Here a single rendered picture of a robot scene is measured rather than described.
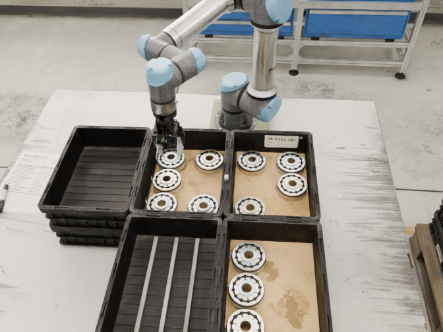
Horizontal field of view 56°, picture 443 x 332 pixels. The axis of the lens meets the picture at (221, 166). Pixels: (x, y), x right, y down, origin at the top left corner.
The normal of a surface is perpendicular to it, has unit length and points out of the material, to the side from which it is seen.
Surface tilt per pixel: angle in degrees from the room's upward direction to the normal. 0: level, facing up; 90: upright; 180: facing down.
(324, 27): 90
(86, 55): 0
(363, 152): 0
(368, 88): 0
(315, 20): 90
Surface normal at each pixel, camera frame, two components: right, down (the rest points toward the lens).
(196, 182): -0.03, -0.68
